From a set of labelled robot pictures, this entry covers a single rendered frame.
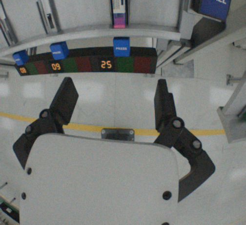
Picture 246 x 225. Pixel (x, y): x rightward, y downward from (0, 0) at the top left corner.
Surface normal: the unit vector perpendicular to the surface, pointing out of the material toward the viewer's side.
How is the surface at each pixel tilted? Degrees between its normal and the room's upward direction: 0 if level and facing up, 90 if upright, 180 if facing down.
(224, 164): 0
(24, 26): 45
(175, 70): 0
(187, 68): 0
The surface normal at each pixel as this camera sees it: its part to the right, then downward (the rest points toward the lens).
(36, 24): -0.10, 0.79
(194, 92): -0.10, 0.13
